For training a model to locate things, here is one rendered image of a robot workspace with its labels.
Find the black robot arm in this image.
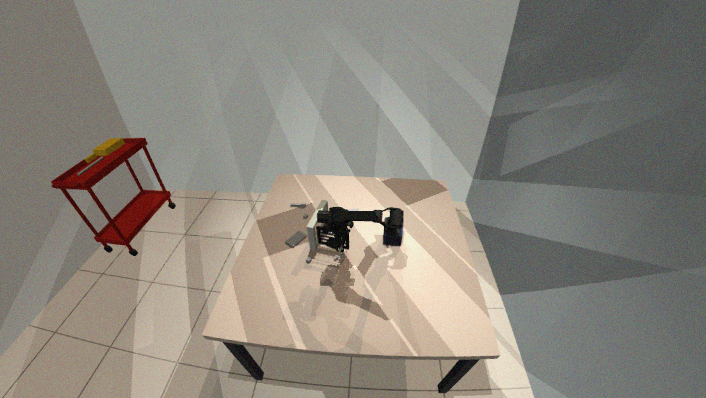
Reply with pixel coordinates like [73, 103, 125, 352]
[317, 207, 404, 236]

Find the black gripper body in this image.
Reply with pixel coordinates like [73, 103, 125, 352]
[326, 221, 354, 250]

